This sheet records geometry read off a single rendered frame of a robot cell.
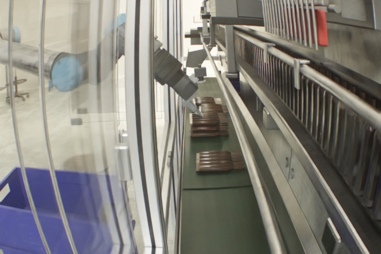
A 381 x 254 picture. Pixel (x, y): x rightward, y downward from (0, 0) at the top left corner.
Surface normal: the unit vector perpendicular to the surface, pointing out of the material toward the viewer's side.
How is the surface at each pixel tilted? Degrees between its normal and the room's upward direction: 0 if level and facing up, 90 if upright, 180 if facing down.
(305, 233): 55
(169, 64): 70
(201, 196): 2
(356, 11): 90
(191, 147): 2
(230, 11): 90
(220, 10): 90
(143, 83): 90
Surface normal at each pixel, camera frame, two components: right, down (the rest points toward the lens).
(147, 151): 0.01, 0.29
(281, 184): -0.84, -0.53
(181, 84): -0.23, 0.01
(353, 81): -1.00, 0.03
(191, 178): -0.03, -0.97
